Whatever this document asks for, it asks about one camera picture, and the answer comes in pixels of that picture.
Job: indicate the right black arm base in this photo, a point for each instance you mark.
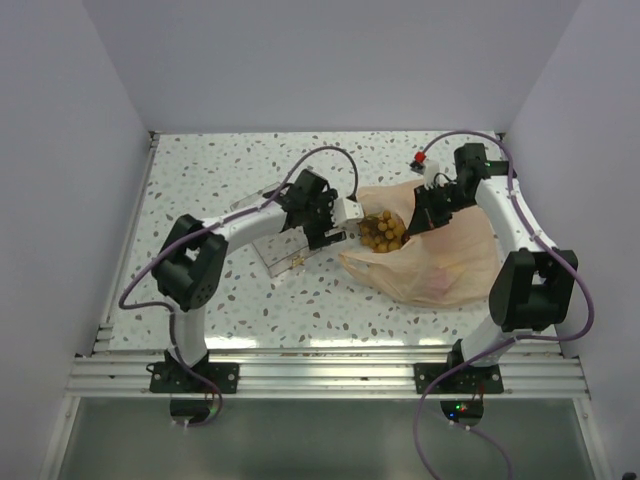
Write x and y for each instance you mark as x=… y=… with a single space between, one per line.
x=435 y=377

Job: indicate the clear plastic tray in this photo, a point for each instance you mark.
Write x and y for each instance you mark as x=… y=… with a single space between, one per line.
x=278 y=252

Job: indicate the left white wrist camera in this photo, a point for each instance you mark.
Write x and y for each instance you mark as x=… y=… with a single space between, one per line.
x=346 y=212

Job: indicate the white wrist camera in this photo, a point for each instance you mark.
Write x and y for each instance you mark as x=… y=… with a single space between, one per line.
x=429 y=169
x=346 y=212

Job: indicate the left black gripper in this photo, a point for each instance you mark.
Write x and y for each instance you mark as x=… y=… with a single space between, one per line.
x=317 y=237

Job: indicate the brown longan bunch with leaves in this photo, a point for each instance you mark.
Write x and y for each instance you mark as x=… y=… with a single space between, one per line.
x=383 y=232

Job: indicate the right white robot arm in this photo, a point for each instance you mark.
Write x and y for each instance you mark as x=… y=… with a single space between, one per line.
x=533 y=288

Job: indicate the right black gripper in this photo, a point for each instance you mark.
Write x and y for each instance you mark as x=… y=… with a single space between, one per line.
x=426 y=216

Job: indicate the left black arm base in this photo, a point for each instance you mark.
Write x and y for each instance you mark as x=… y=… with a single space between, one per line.
x=169 y=377

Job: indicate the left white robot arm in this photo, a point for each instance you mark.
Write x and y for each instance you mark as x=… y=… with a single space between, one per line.
x=190 y=265

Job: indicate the aluminium mounting rail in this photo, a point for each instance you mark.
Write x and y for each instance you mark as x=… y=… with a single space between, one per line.
x=528 y=371

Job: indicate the orange translucent plastic bag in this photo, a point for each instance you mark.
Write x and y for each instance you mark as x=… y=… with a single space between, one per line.
x=447 y=267

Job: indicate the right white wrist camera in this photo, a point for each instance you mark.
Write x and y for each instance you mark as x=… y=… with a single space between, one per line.
x=429 y=169

